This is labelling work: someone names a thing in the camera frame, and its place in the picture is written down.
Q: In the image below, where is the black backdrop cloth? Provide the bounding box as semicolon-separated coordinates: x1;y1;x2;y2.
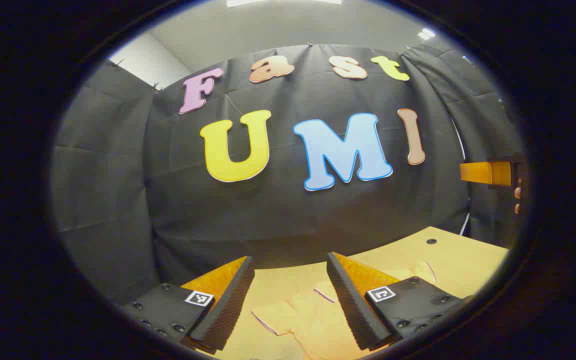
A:
50;44;531;306

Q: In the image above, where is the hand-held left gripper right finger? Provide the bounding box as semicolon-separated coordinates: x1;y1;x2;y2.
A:
326;251;474;352

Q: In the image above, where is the white cable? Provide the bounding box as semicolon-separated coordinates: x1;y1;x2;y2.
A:
450;117;471;237

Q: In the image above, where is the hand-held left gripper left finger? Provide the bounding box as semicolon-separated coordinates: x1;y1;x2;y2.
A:
118;256;256;356

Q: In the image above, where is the orange polo T-shirt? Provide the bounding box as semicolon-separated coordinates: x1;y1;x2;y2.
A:
250;260;439;360

